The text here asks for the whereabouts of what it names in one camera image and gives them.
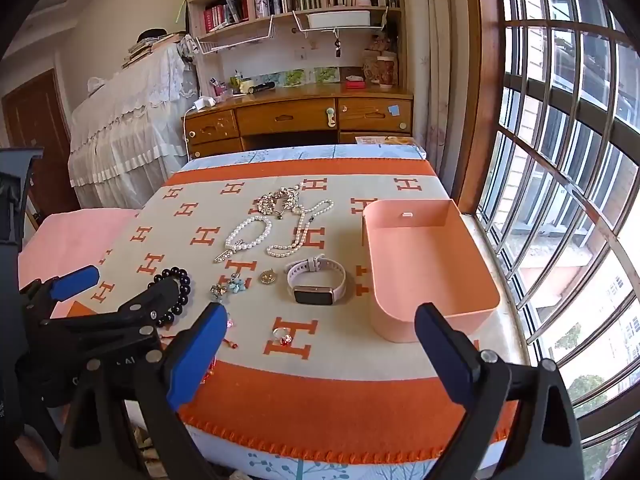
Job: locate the pink plastic storage box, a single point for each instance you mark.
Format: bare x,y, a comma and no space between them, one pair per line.
425,260

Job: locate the food picture box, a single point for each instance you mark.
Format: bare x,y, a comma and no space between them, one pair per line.
385,140

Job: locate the pink band smartwatch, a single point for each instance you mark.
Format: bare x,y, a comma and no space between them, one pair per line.
312,294

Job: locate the hanging keys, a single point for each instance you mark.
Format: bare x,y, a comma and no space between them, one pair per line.
338,47

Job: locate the pale floral curtain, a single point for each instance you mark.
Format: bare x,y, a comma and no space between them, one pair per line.
440,60

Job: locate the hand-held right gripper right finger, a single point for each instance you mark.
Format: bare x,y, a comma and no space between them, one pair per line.
442,355

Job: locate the blue flower earring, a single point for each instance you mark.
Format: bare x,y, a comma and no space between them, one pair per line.
237,285

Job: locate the white lace covered piano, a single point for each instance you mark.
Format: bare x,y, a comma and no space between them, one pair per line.
125,125

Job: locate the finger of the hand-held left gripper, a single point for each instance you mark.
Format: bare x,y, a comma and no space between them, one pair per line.
150,300
75,280

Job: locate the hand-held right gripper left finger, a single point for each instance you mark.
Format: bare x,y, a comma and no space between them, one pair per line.
197,355

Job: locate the orange beige printed blanket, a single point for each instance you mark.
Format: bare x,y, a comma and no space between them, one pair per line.
325,385

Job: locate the row of red books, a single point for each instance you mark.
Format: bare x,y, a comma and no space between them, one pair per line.
215,17

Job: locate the silver crystal earring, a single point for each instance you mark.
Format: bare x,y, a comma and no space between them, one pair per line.
218,292

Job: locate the cream toy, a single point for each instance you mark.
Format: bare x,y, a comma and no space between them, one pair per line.
245,87

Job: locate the pink pen holder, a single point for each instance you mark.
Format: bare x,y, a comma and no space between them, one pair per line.
221,89

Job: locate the barred window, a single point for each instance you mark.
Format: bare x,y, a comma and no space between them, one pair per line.
575,110

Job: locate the wooden bookshelf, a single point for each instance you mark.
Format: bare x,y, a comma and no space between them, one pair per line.
310,55

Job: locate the white plastic basin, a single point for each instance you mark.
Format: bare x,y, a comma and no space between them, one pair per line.
340,19

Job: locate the beige decoration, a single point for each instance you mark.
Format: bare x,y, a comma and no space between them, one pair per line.
382,44

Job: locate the small red box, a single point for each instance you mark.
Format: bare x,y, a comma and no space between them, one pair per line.
355,84

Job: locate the white charger adapter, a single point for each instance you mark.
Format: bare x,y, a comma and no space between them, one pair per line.
204,103

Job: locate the brown wooden door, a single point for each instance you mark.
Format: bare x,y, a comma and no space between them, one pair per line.
35,120

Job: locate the black flashlight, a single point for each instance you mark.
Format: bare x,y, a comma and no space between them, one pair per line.
262,87

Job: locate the white patterned bottle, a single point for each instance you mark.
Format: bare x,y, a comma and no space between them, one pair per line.
260,5

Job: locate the brown woven jar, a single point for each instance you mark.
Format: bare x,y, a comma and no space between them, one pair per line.
370,67

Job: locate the wooden window frame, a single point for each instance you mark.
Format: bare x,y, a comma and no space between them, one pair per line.
482,85

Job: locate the white teal drawer hook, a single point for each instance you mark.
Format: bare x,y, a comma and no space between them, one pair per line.
330,117

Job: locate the red white patterned jar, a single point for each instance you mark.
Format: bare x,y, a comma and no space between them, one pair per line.
386,70

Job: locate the stack of books on piano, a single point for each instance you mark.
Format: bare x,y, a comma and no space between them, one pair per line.
150,50

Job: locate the wooden desk with drawers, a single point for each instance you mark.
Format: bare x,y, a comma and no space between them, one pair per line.
290,117

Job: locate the pink bedsheet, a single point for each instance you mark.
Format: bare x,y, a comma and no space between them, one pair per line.
55,240

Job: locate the black hat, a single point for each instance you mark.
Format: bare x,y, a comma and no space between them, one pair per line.
151,34

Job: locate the strip of green picture cards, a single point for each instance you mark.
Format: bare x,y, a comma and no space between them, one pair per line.
300,76

